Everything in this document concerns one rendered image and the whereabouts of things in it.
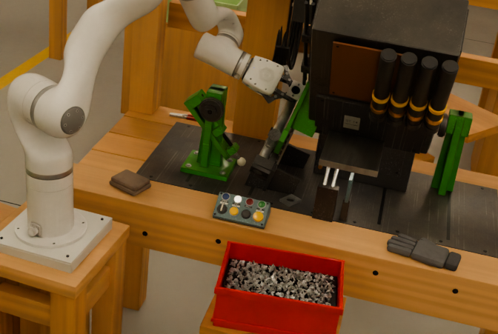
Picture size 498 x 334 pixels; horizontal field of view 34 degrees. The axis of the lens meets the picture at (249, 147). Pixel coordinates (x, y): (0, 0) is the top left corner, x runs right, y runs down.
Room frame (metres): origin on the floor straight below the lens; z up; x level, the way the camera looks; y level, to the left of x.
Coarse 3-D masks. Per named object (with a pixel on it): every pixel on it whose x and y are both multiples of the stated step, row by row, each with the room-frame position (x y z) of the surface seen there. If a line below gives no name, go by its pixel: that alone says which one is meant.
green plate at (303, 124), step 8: (304, 96) 2.12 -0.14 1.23; (296, 104) 2.12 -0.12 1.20; (304, 104) 2.13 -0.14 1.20; (296, 112) 2.12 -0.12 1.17; (304, 112) 2.13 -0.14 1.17; (296, 120) 2.13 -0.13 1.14; (304, 120) 2.13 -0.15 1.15; (312, 120) 2.13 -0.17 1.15; (288, 128) 2.13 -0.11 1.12; (296, 128) 2.13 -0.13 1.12; (304, 128) 2.13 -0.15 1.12; (312, 128) 2.13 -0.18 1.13; (312, 136) 2.13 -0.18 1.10
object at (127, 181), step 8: (112, 176) 2.04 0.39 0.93; (120, 176) 2.05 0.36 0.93; (128, 176) 2.05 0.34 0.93; (136, 176) 2.06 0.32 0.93; (112, 184) 2.03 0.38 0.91; (120, 184) 2.02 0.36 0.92; (128, 184) 2.01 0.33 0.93; (136, 184) 2.01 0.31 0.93; (144, 184) 2.03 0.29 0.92; (128, 192) 2.00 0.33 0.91; (136, 192) 2.00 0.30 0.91
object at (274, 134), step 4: (272, 132) 2.14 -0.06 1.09; (276, 132) 2.14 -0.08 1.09; (268, 136) 2.13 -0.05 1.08; (272, 136) 2.13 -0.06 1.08; (276, 136) 2.13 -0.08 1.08; (268, 140) 2.15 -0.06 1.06; (272, 140) 2.12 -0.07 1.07; (276, 140) 2.12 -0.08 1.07; (268, 144) 2.16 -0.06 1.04; (272, 144) 2.15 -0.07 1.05; (268, 148) 2.17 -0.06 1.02; (272, 148) 2.17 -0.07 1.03
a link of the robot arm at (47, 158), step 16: (16, 80) 1.83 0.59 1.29; (32, 80) 1.82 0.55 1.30; (48, 80) 1.83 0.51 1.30; (16, 96) 1.79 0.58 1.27; (32, 96) 1.76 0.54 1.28; (16, 112) 1.79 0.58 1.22; (16, 128) 1.79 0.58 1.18; (32, 128) 1.80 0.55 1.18; (32, 144) 1.77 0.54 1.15; (48, 144) 1.78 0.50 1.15; (64, 144) 1.81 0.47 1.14; (32, 160) 1.75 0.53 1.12; (48, 160) 1.75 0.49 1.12; (64, 160) 1.77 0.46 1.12; (32, 176) 1.75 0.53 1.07; (48, 176) 1.74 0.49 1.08; (64, 176) 1.77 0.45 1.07
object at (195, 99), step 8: (192, 96) 2.23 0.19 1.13; (200, 96) 2.22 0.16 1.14; (192, 104) 2.21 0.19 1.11; (192, 112) 2.21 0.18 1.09; (200, 120) 2.21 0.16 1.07; (216, 128) 2.20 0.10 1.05; (224, 128) 2.22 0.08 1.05; (216, 136) 2.20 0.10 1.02; (224, 136) 2.21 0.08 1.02; (216, 144) 2.20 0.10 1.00; (224, 144) 2.21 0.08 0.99; (232, 144) 2.21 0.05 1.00; (224, 152) 2.19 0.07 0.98; (232, 152) 2.19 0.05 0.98
